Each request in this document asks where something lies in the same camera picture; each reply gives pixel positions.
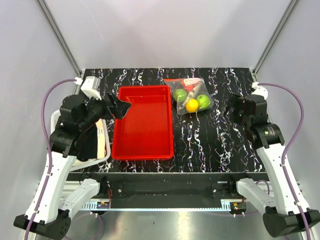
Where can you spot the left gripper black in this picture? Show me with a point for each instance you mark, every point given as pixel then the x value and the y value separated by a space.
pixel 119 109

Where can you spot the red plastic tray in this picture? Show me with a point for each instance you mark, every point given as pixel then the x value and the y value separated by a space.
pixel 146 131

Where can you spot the green fake lime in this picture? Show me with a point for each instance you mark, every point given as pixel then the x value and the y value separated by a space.
pixel 180 95

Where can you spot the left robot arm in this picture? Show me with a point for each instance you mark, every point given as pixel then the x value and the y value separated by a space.
pixel 47 215

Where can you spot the yellow fake lemon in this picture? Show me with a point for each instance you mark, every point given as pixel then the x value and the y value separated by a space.
pixel 192 105

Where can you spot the black cloth in basket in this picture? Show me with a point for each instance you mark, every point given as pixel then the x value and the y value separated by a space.
pixel 89 148

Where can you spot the red fake apple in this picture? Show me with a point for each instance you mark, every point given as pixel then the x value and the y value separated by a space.
pixel 179 84

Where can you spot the grey fake fish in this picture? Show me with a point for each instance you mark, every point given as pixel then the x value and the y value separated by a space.
pixel 194 92

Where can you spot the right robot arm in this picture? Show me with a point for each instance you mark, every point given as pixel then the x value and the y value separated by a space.
pixel 287 211

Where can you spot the clear zip top bag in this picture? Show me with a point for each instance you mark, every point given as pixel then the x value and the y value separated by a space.
pixel 190 84

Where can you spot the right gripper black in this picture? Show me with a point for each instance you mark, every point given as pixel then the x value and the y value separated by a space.
pixel 236 101

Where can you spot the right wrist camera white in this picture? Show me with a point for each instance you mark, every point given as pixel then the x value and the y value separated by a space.
pixel 259 90

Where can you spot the green fake custard apple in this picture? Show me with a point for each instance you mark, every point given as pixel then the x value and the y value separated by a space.
pixel 203 101

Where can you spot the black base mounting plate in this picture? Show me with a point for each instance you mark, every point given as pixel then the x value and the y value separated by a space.
pixel 174 191

